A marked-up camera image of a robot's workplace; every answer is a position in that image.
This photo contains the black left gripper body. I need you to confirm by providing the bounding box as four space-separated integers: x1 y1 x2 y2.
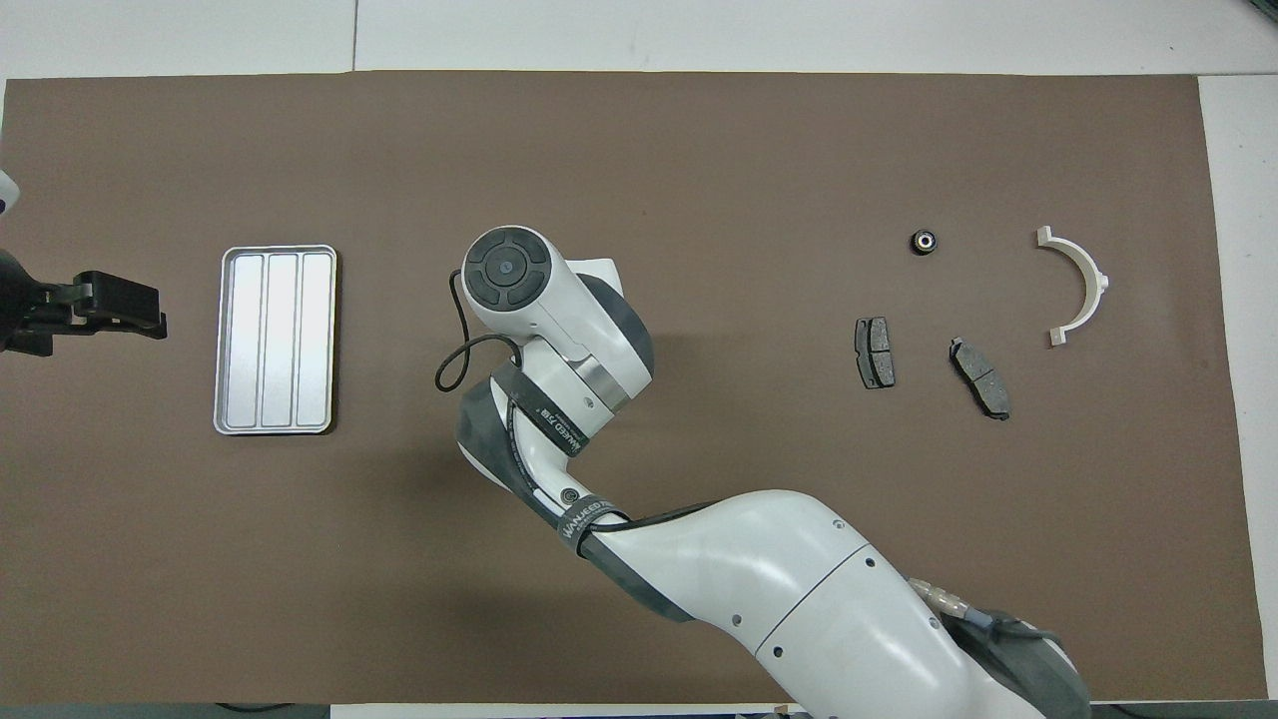
0 250 79 357

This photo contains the curved dark brake pad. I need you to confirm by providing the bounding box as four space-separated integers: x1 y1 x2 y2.
949 337 1011 421

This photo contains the silver metal tray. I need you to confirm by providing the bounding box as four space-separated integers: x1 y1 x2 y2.
213 245 338 436

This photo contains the white half ring bracket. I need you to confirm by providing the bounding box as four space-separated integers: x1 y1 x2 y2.
1035 226 1110 349

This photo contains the brown table mat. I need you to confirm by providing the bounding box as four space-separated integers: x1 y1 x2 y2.
0 70 1269 705

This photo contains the rectangular dark brake pad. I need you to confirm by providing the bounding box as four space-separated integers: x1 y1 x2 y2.
854 317 897 390

